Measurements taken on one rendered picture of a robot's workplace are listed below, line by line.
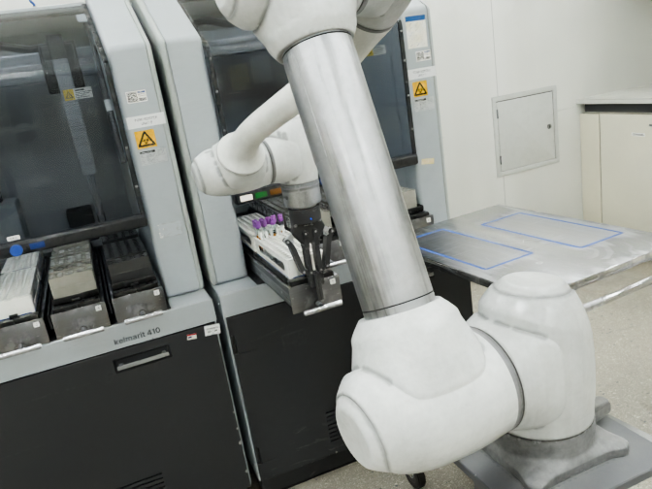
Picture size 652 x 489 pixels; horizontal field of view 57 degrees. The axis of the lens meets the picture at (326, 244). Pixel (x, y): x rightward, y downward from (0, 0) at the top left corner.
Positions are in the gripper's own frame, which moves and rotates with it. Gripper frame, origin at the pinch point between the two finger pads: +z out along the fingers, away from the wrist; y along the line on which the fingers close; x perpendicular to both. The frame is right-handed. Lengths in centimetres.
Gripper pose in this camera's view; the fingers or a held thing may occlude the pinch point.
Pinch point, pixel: (316, 285)
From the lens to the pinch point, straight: 148.8
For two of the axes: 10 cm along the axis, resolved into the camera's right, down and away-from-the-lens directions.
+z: 1.5, 9.5, 2.8
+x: 3.8, 2.0, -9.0
